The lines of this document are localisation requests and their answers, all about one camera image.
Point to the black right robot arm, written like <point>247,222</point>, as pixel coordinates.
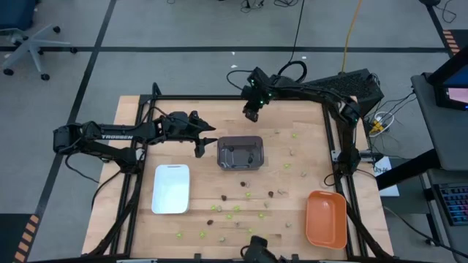
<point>311,91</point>

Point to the black desk leg beam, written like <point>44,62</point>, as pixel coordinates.
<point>406,171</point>

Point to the backlit computer keyboard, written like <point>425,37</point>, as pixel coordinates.
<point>455,202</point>

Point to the grey desk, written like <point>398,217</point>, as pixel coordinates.
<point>446,139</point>

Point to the black computer monitor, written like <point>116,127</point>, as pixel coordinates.
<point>453,93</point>

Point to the white paper sheet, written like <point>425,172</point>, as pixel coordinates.
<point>382,170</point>

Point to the orange plastic bin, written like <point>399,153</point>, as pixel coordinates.
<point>325,219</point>

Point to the grey office chair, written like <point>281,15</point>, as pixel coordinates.
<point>31,45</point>

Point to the grey translucent plastic bin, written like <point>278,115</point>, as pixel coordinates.
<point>239,162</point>

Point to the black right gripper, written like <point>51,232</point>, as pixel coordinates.
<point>257,91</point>

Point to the white plastic bin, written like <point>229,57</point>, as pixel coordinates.
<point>170,190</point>

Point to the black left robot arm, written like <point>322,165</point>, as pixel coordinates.
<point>117,137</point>

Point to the white and yellow power strip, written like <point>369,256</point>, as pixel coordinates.
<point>376,126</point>

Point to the black computer tower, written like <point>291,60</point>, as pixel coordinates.
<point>351,85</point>

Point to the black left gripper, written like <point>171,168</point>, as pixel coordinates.
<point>183,128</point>

